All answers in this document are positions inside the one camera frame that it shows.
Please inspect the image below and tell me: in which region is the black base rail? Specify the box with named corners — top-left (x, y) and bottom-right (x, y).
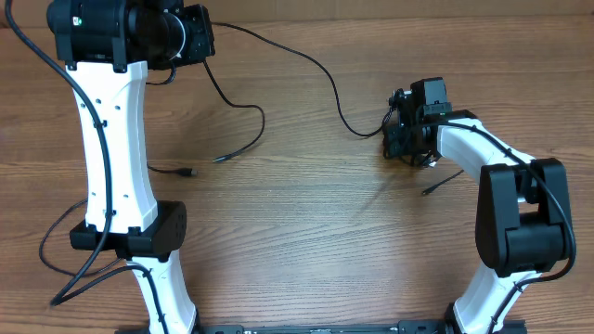
top-left (115, 318), bottom-right (528, 334)

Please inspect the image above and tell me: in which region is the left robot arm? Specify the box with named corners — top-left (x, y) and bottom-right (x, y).
top-left (46, 0), bottom-right (214, 333)

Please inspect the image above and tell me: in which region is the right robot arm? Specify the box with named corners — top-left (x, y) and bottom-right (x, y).
top-left (381, 77), bottom-right (576, 334)

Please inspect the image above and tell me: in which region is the black short USB cable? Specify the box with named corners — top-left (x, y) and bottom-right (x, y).
top-left (38, 164), bottom-right (200, 278)

